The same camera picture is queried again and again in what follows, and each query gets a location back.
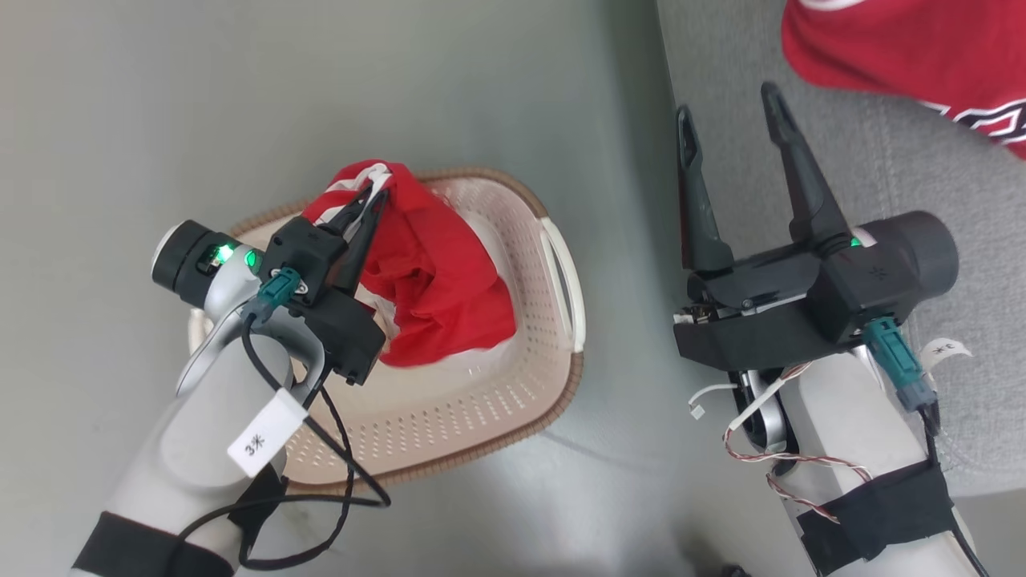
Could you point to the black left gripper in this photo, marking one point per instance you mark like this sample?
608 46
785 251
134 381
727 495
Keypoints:
303 252

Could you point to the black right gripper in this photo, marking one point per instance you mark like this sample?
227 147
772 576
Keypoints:
850 280

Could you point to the red and white garment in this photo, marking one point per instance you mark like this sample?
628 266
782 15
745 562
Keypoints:
437 272

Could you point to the red jersey with black lettering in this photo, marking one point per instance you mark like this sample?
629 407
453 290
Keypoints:
906 48

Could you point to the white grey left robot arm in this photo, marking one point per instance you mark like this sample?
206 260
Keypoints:
200 417

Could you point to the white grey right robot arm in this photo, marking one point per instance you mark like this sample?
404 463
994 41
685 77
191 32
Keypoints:
850 425

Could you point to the grey fabric sofa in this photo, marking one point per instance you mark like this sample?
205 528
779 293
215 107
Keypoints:
882 160

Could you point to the cream laundry basket brown rim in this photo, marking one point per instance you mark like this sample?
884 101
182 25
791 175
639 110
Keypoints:
449 417

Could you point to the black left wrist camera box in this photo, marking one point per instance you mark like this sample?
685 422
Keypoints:
345 332

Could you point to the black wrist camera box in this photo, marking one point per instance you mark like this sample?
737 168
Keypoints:
753 340
345 332

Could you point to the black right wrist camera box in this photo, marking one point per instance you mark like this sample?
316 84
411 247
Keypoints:
753 340

